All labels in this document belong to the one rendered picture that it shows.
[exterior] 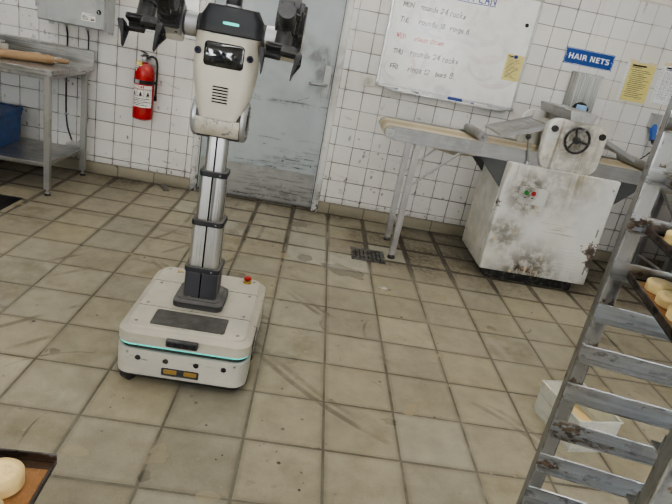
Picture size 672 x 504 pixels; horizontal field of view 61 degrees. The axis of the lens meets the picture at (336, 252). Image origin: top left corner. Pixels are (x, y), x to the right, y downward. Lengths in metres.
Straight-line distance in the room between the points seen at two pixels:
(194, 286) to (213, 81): 0.85
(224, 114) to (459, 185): 3.09
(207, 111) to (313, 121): 2.62
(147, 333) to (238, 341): 0.35
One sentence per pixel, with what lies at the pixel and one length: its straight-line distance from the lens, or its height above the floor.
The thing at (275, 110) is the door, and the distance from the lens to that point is 4.83.
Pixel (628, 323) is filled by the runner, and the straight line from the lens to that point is 1.23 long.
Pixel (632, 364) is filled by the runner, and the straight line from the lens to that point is 1.27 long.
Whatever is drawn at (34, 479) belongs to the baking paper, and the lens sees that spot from 0.81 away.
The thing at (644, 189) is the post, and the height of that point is 1.29.
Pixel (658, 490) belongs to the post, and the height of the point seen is 1.01.
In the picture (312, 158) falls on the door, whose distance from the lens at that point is 4.88.
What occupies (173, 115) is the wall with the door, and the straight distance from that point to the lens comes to 4.95.
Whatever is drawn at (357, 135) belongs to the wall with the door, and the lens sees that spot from 4.81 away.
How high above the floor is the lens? 1.45
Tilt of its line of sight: 21 degrees down
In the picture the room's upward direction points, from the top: 11 degrees clockwise
